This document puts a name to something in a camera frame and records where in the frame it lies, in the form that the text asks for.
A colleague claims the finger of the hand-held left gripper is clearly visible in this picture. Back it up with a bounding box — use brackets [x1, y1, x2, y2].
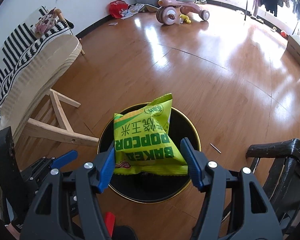
[20, 150, 78, 188]

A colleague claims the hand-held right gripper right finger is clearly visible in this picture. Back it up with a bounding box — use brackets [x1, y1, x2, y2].
[180, 137, 283, 240]

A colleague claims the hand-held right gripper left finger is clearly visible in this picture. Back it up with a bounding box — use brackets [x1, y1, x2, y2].
[20, 142, 116, 240]

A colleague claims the black bin with gold rim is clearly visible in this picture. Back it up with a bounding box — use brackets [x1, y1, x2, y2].
[97, 102, 202, 203]

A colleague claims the green snack bag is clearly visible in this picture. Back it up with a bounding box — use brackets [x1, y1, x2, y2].
[113, 93, 188, 176]

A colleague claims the red plastic piece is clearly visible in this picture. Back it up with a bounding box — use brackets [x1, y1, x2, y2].
[104, 212, 116, 237]

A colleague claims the black wooden chair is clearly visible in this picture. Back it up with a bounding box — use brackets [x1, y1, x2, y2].
[245, 138, 300, 240]

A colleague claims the oval wooden table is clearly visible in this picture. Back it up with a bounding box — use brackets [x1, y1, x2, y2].
[0, 33, 100, 148]

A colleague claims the black white striped sofa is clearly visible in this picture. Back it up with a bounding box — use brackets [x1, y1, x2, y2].
[0, 6, 74, 120]

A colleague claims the pink plush cushion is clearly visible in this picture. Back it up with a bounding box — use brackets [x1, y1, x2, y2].
[35, 7, 58, 33]

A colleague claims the cardboard box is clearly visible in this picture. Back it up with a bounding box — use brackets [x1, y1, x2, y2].
[286, 34, 300, 67]

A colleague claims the red plastic bag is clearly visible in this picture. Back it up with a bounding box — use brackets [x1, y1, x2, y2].
[108, 0, 129, 19]

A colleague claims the pile of papers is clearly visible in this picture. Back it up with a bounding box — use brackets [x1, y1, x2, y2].
[120, 3, 150, 20]

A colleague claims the pink kids tricycle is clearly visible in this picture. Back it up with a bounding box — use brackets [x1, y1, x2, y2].
[151, 0, 211, 26]

